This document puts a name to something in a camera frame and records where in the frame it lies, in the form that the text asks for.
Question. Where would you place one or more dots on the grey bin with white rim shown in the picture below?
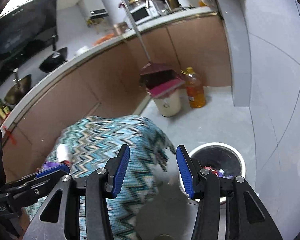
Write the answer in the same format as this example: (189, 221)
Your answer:
(215, 155)

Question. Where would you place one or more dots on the orange food packet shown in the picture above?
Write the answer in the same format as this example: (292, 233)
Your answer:
(103, 39)

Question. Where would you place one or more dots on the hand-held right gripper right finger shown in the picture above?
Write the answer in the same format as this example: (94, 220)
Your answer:
(186, 170)

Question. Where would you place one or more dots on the white tissue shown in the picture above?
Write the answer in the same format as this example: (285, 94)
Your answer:
(63, 152)

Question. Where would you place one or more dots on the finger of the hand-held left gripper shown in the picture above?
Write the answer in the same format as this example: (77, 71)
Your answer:
(52, 172)
(32, 191)

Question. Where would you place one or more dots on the white lidded bucket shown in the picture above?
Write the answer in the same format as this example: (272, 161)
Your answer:
(168, 105)

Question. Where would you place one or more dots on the pink dustpan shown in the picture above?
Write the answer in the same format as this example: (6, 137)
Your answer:
(165, 88)

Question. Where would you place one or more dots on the white water heater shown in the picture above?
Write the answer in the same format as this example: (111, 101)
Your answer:
(93, 6)

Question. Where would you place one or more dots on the red snack wrapper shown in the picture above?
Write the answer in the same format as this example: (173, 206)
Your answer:
(209, 168)

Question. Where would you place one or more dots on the cooking oil bottle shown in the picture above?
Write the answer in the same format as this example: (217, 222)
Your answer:
(195, 90)

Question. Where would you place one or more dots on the black frying pan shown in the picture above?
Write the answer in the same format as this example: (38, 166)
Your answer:
(53, 60)

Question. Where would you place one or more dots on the teal zigzag blanket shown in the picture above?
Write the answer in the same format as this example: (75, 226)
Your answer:
(95, 137)

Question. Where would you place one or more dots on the copper rice cooker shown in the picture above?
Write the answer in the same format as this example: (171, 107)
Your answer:
(120, 28)

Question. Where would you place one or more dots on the bottle with yellow label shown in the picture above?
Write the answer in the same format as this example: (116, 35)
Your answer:
(4, 108)

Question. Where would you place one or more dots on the white bowl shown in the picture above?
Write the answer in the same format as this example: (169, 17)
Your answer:
(81, 51)

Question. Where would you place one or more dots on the brown kitchen counter cabinet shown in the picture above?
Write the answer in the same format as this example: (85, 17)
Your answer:
(110, 75)

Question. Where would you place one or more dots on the purple wrapper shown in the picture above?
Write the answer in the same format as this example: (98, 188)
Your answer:
(50, 165)

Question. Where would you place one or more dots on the red tassel ornament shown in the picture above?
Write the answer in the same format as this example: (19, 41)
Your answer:
(10, 137)

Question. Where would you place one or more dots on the brass wok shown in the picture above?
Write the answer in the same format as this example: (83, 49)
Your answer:
(17, 91)

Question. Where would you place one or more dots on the white microwave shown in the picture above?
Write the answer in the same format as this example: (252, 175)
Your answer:
(142, 13)

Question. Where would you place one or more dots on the broom with dustpan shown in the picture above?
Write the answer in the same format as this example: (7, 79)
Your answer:
(137, 32)

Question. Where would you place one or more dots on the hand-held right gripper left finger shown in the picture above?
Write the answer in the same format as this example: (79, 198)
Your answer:
(121, 170)

